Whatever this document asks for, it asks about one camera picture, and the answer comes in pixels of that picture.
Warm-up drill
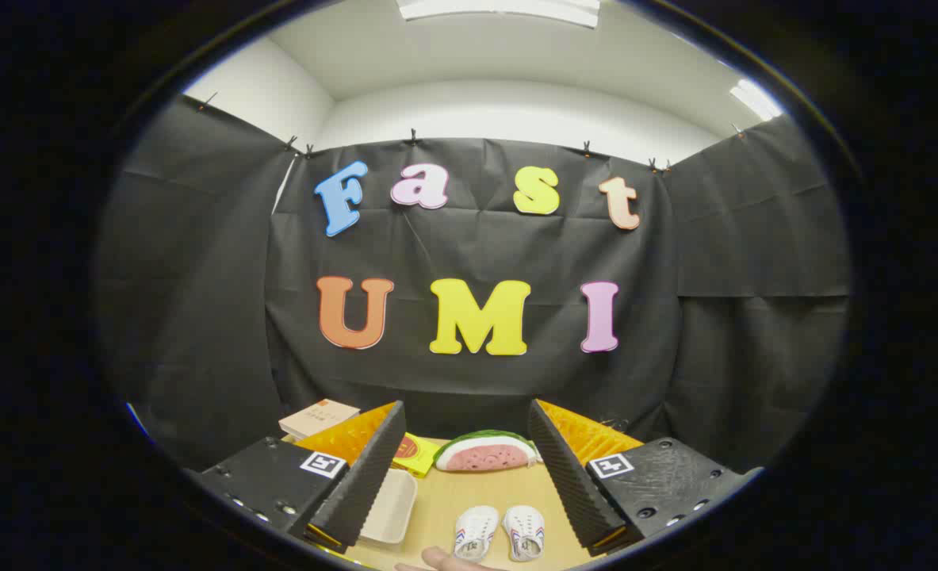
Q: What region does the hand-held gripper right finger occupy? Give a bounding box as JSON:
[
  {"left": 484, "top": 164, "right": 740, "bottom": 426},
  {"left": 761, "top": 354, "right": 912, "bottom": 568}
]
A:
[{"left": 527, "top": 399, "right": 763, "bottom": 556}]

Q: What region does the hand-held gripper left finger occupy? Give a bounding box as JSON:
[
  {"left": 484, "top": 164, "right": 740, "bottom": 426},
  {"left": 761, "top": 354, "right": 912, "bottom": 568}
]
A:
[{"left": 191, "top": 400, "right": 408, "bottom": 554}]

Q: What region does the cream fabric storage box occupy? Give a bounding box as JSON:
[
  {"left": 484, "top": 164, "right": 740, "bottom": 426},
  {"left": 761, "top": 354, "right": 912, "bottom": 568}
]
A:
[{"left": 358, "top": 468, "right": 419, "bottom": 550}]

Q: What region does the white canvas shoe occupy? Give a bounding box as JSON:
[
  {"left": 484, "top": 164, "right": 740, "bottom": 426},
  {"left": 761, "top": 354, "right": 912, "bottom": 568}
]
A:
[
  {"left": 453, "top": 505, "right": 501, "bottom": 564},
  {"left": 503, "top": 505, "right": 546, "bottom": 562}
]

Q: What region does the yellow book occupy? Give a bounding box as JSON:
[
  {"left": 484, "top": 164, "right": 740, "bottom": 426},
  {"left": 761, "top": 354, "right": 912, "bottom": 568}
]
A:
[{"left": 392, "top": 434, "right": 446, "bottom": 478}]

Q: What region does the watermelon slice plush toy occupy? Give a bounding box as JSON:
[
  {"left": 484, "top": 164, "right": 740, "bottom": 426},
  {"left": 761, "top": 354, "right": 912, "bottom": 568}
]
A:
[{"left": 435, "top": 430, "right": 541, "bottom": 473}]

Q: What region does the beige book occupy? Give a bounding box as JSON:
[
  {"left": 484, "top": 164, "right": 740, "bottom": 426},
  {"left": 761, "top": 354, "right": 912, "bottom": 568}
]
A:
[{"left": 278, "top": 399, "right": 361, "bottom": 441}]

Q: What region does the ceiling light panel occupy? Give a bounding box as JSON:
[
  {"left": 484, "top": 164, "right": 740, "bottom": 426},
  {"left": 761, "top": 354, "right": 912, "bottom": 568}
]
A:
[
  {"left": 729, "top": 78, "right": 784, "bottom": 122},
  {"left": 396, "top": 0, "right": 601, "bottom": 29}
]

